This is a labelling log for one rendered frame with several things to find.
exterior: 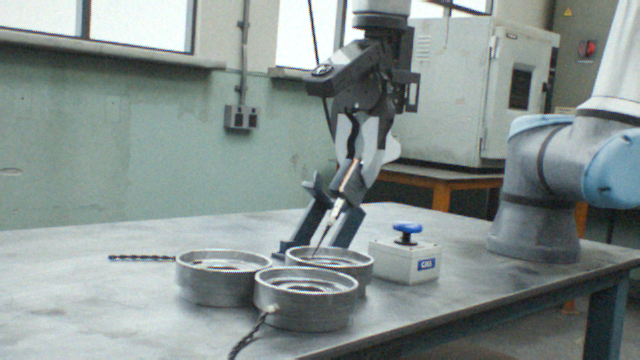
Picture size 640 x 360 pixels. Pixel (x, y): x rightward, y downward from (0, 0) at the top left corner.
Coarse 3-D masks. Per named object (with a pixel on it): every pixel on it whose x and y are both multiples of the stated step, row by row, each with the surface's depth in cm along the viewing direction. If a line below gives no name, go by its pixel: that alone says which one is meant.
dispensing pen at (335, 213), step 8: (344, 160) 91; (352, 160) 90; (344, 168) 90; (336, 176) 90; (344, 176) 89; (336, 184) 89; (336, 192) 90; (344, 200) 90; (336, 208) 89; (336, 216) 89; (328, 224) 89; (320, 240) 88; (312, 256) 88
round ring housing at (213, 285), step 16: (176, 256) 78; (192, 256) 81; (208, 256) 83; (224, 256) 83; (240, 256) 83; (256, 256) 82; (176, 272) 76; (192, 272) 74; (208, 272) 73; (224, 272) 73; (240, 272) 74; (256, 272) 75; (192, 288) 74; (208, 288) 73; (224, 288) 73; (240, 288) 74; (208, 304) 74; (224, 304) 74; (240, 304) 75
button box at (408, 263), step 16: (384, 240) 96; (400, 240) 94; (416, 240) 95; (384, 256) 93; (400, 256) 91; (416, 256) 91; (432, 256) 93; (384, 272) 93; (400, 272) 91; (416, 272) 91; (432, 272) 94
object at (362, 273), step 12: (288, 252) 85; (300, 252) 88; (312, 252) 89; (324, 252) 90; (336, 252) 90; (348, 252) 89; (360, 252) 88; (288, 264) 83; (300, 264) 81; (312, 264) 80; (324, 264) 87; (336, 264) 87; (348, 264) 86; (360, 264) 87; (372, 264) 83; (360, 276) 81; (360, 288) 83
